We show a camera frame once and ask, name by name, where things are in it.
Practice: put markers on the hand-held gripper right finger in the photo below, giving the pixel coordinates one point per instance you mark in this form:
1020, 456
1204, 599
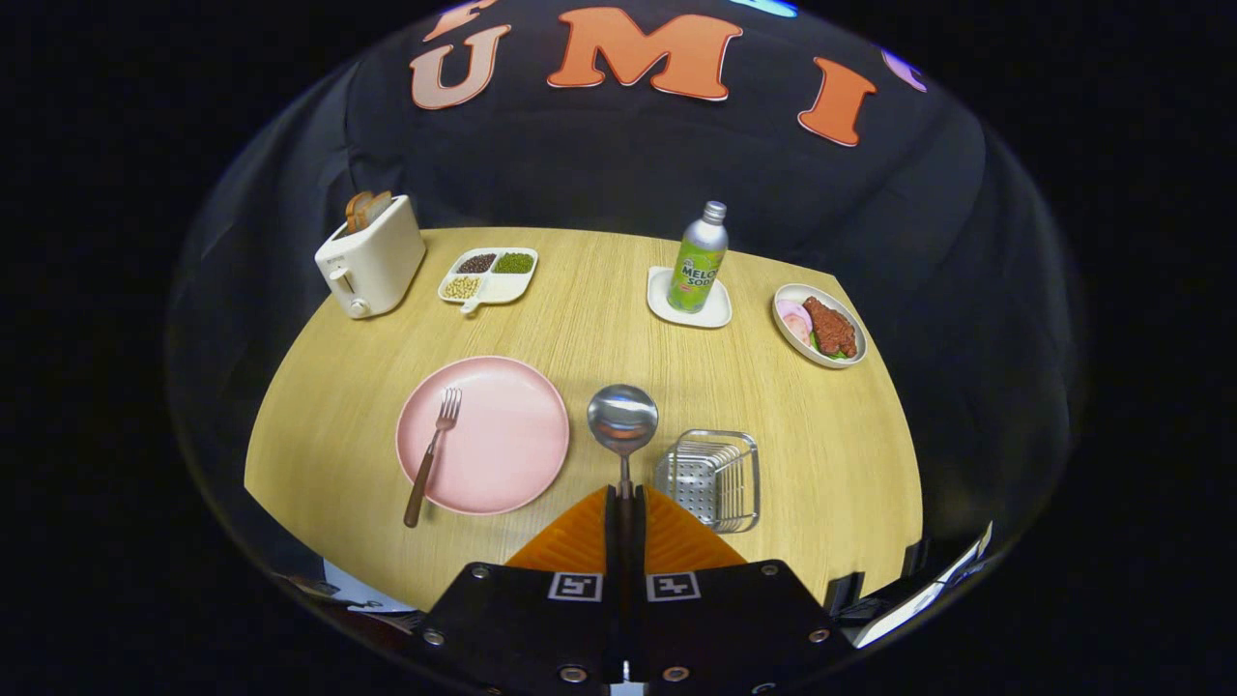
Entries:
734, 628

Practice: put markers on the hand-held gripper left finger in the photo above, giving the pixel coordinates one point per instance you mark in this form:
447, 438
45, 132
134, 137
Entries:
527, 628

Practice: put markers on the pink round plate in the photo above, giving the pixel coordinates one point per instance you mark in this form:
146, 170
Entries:
503, 435

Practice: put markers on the white plate with meat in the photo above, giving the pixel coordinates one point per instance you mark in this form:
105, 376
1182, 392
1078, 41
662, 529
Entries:
826, 329

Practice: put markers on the white square coaster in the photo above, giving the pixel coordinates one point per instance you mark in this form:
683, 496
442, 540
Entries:
662, 304

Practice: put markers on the white divided dish with beans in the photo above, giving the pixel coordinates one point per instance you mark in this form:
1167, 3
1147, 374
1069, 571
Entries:
488, 280

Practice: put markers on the green soda bottle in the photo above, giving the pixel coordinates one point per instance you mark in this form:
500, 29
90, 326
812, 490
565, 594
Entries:
698, 266

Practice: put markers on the cream white toaster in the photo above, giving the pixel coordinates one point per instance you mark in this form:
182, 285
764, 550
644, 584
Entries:
377, 266

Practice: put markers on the toasted bread slice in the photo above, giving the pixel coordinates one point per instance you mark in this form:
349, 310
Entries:
356, 213
379, 205

